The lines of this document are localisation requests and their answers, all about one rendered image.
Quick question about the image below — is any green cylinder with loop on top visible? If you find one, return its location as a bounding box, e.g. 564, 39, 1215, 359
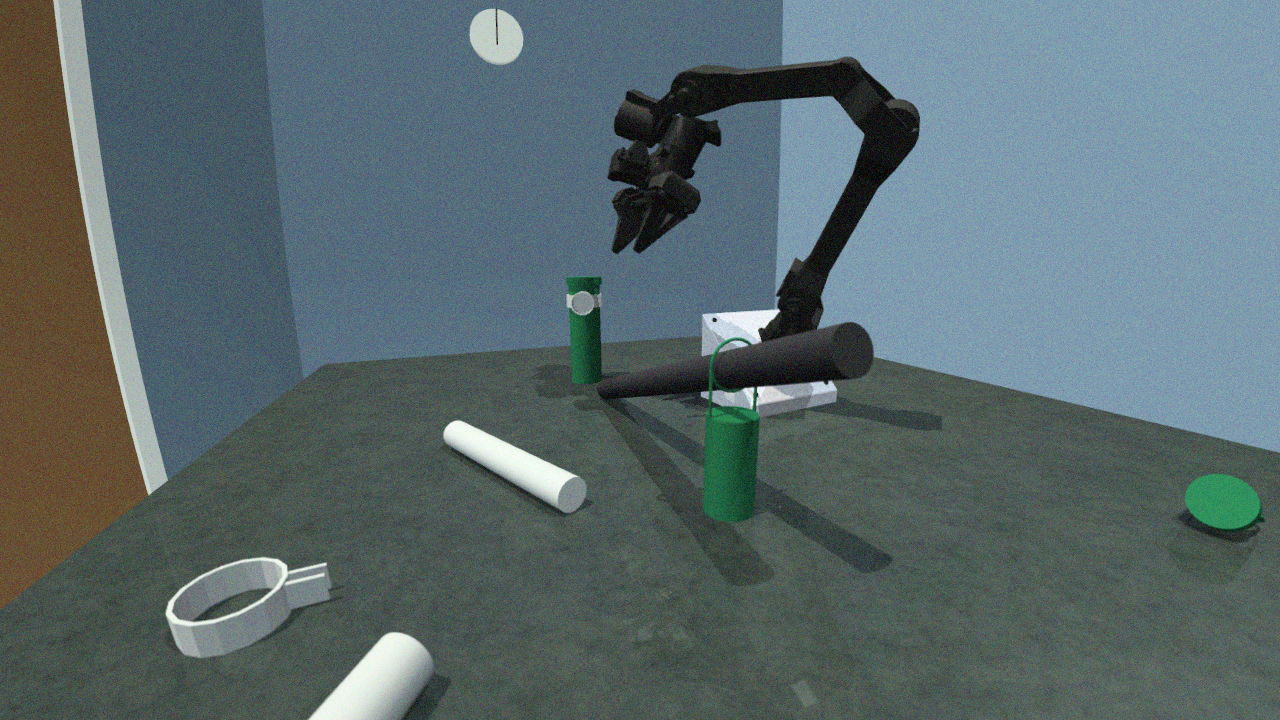
703, 337, 760, 521

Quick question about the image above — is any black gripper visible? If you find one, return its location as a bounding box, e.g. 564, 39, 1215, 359
611, 143, 701, 254

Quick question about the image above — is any white faceted cup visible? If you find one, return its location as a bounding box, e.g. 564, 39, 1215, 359
566, 291, 602, 315

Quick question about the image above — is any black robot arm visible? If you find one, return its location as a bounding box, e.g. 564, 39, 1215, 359
608, 56, 920, 342

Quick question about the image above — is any grey metal pipe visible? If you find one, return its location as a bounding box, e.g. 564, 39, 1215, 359
596, 322, 874, 398

